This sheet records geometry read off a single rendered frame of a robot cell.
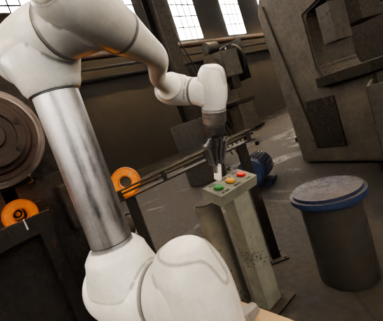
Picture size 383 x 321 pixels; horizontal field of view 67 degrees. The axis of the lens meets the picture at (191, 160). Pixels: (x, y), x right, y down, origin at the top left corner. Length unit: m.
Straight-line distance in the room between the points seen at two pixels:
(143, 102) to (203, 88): 8.17
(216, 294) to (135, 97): 8.64
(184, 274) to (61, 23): 0.51
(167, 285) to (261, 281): 0.82
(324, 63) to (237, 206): 2.23
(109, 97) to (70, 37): 8.11
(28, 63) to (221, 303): 0.61
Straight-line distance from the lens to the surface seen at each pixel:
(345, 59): 3.44
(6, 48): 0.72
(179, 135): 3.93
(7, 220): 1.61
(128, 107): 8.88
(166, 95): 1.07
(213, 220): 1.33
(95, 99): 8.55
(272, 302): 1.47
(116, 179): 1.57
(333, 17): 2.74
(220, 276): 0.63
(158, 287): 0.64
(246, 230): 1.28
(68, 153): 0.67
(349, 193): 1.30
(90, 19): 0.60
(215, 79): 1.02
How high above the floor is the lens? 0.90
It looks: 8 degrees down
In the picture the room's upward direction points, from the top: 19 degrees counter-clockwise
